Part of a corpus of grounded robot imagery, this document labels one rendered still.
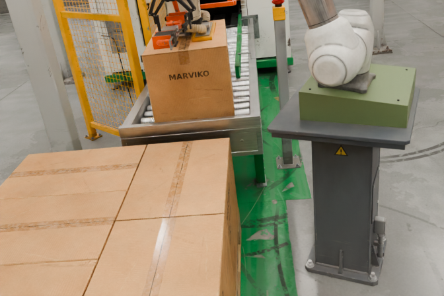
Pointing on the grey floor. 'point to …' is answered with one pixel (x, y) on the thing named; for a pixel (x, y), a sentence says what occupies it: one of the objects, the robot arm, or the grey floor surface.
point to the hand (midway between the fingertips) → (174, 27)
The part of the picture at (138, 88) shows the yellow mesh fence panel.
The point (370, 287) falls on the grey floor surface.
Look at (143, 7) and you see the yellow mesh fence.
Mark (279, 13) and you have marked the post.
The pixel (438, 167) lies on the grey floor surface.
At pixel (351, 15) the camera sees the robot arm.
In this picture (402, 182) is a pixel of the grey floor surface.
